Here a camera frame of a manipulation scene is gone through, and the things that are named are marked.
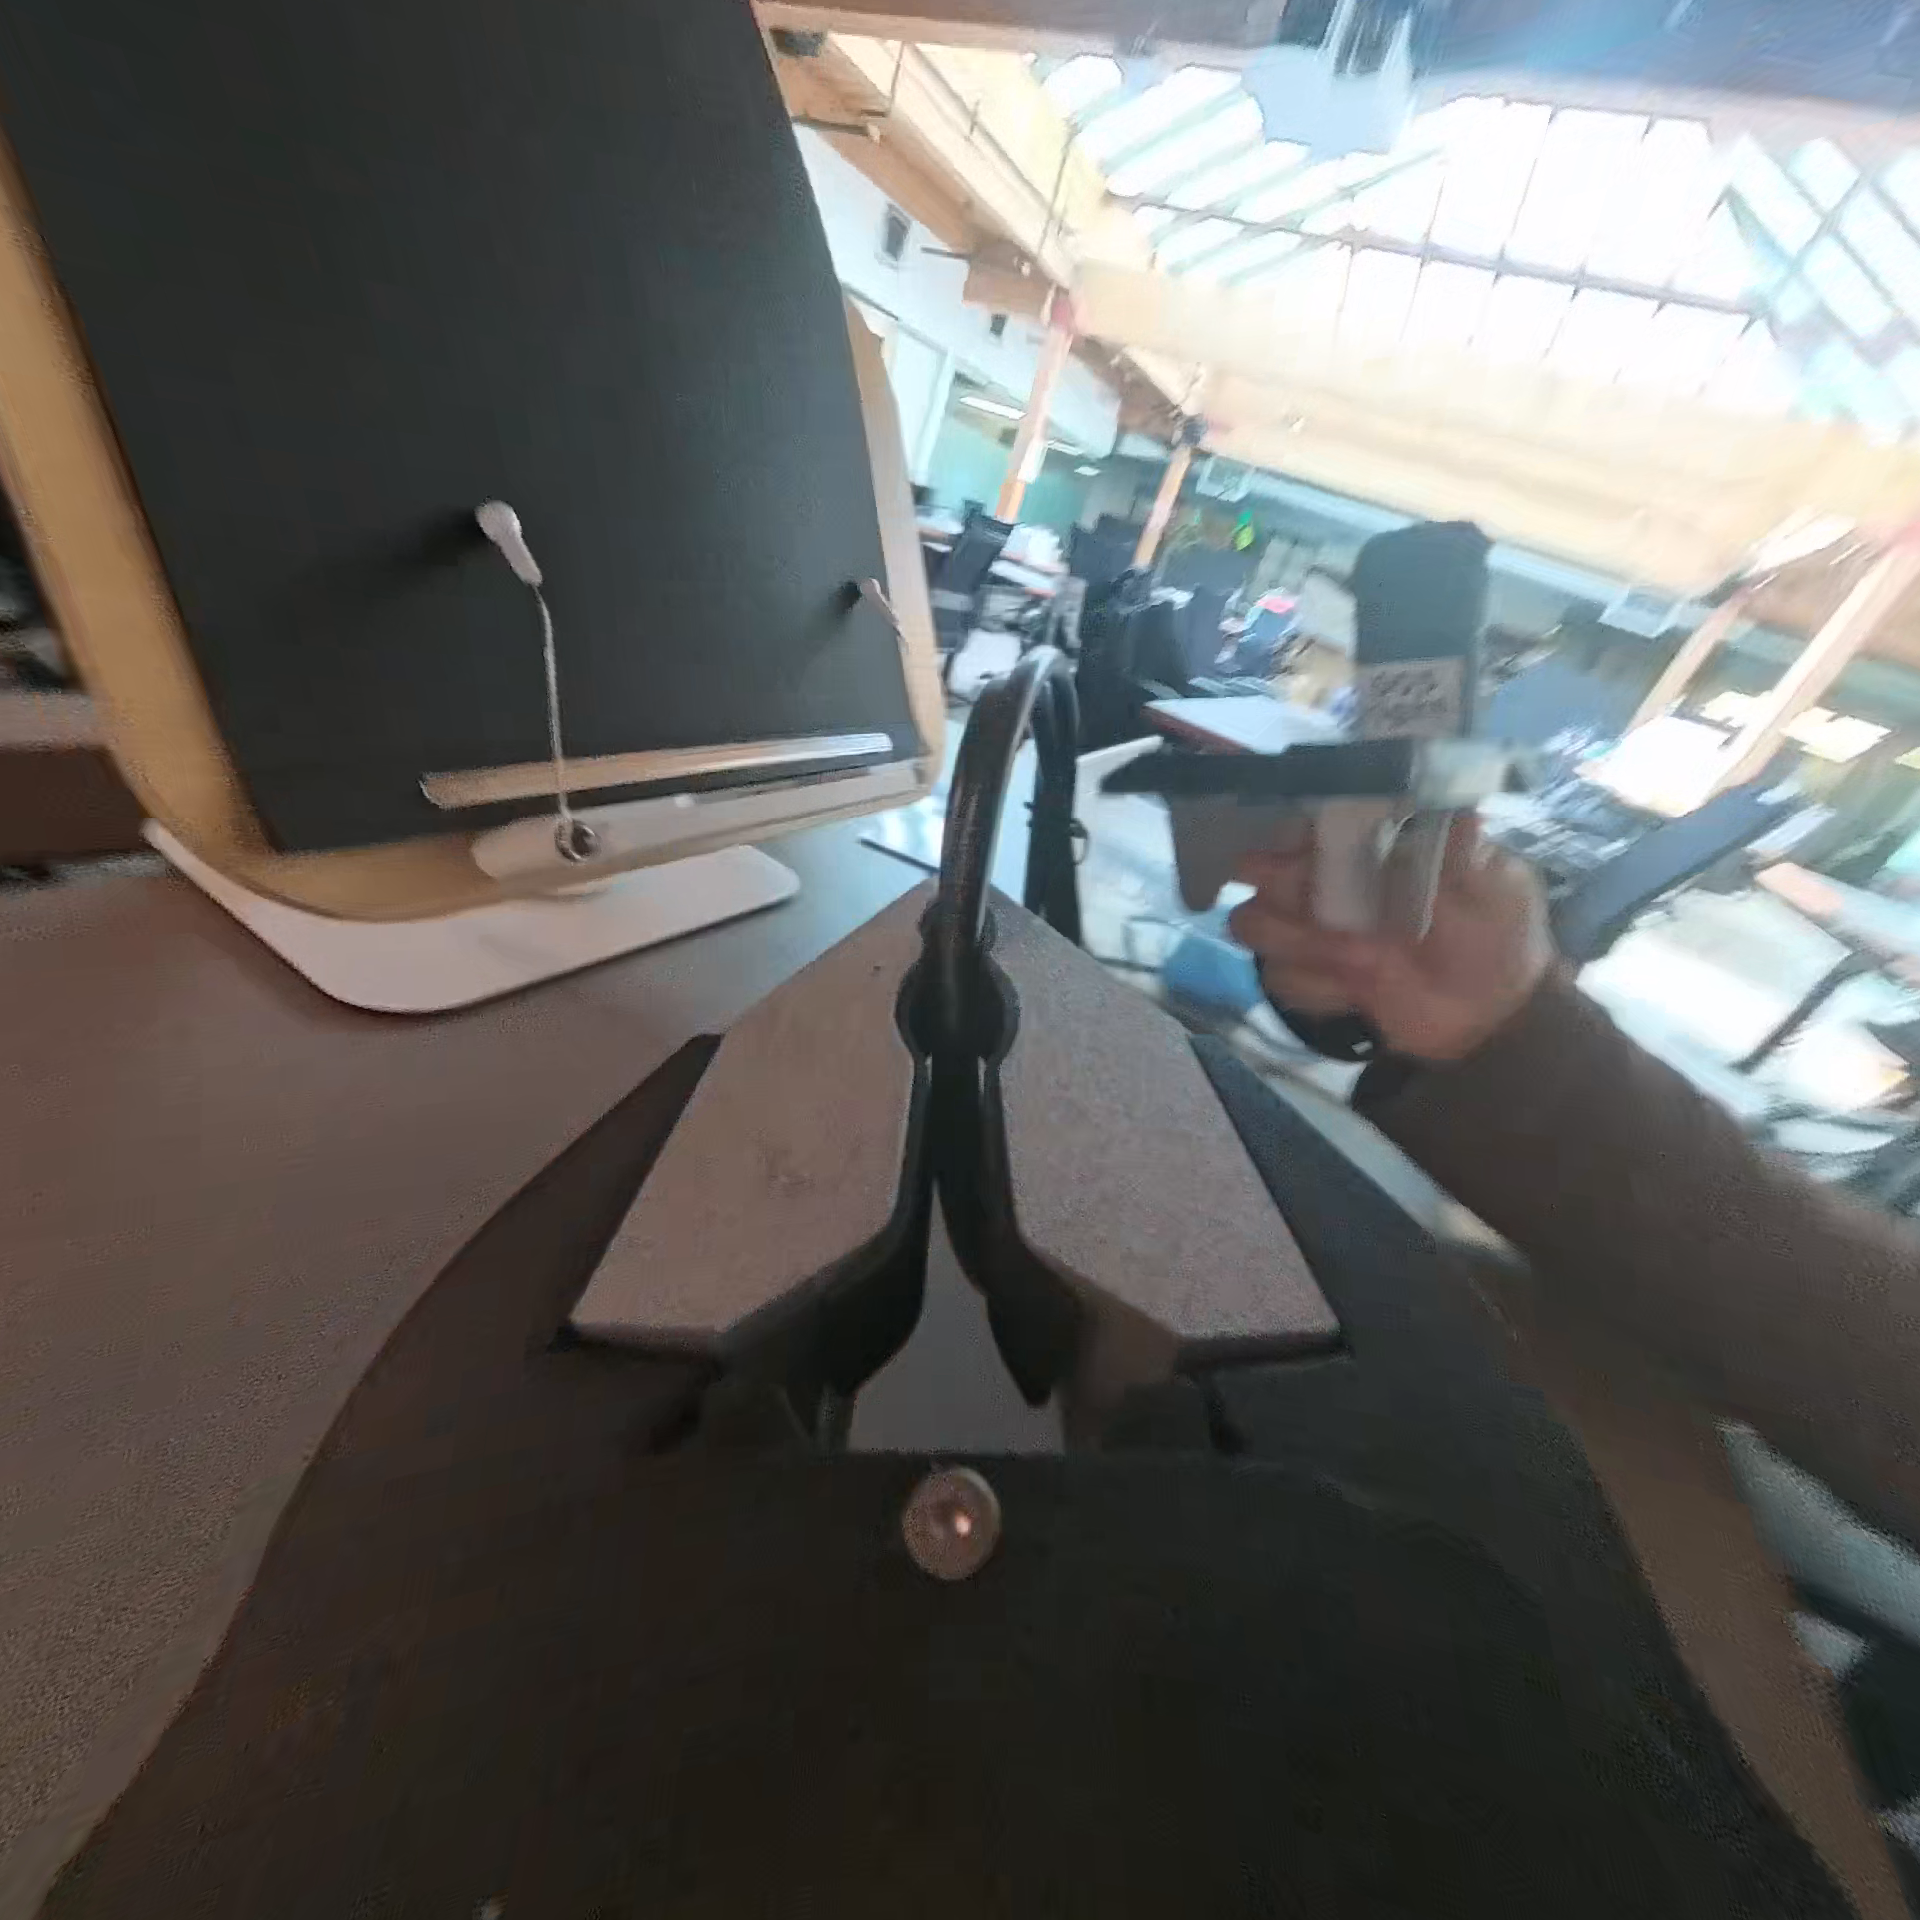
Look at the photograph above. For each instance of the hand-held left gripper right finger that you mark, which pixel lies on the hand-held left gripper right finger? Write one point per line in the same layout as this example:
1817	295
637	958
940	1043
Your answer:
1154	1183

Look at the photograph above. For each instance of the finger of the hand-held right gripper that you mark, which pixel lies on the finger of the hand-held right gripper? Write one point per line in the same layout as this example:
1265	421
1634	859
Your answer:
1212	771

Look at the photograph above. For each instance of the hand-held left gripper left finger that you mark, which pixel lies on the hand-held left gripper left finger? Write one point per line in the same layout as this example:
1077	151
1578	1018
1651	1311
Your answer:
764	1168

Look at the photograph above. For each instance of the clear plastic organizer box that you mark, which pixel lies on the clear plastic organizer box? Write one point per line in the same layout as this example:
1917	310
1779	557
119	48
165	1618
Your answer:
1125	884

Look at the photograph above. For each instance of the blue whiteboard eraser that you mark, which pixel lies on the blue whiteboard eraser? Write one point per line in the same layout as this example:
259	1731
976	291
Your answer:
1212	973

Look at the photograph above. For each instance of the person's right forearm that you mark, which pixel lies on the person's right forearm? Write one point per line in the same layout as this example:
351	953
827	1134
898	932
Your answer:
1651	1197

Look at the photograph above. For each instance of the person's right hand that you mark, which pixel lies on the person's right hand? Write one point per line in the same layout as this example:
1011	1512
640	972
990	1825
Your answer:
1469	973

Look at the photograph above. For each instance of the long table with brown edge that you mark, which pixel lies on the long table with brown edge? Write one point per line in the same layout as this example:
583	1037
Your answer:
1228	725

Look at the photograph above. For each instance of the row of black office chairs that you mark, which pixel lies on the row of black office chairs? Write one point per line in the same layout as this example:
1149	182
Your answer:
973	564

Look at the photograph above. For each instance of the black board with wooden frame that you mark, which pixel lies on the black board with wooden frame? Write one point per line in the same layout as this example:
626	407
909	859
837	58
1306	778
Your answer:
451	299

